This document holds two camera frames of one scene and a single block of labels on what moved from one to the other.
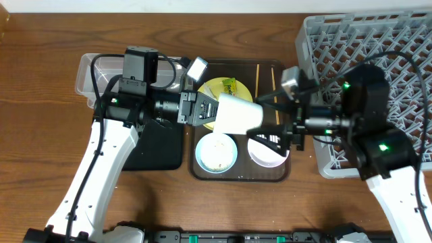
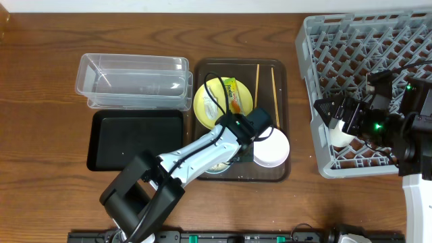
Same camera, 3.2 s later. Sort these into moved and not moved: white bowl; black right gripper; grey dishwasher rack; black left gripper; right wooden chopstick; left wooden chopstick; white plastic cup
Moved: black right gripper; black left gripper; white plastic cup
Not moved: left wooden chopstick; grey dishwasher rack; right wooden chopstick; white bowl
